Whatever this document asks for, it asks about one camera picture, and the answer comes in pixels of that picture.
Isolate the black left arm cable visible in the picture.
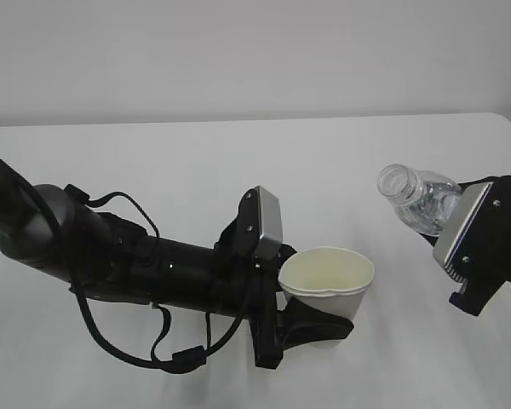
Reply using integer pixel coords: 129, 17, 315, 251
67, 182, 265, 376

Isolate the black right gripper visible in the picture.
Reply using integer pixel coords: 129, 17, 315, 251
419, 176, 511, 316

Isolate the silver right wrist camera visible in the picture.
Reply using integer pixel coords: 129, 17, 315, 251
433, 182, 494, 284

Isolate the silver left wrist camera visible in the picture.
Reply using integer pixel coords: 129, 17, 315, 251
255, 186, 283, 260

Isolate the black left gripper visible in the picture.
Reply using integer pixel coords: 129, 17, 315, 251
212, 221, 356, 370

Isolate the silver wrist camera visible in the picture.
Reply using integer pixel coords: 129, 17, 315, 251
433, 182, 494, 284
255, 186, 283, 260

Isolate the clear water bottle green label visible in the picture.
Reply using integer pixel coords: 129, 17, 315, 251
376, 164, 462, 237

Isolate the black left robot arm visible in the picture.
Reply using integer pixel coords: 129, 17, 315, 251
0, 159, 353, 375

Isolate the white paper cup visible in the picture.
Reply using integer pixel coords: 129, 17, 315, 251
278, 246, 376, 322

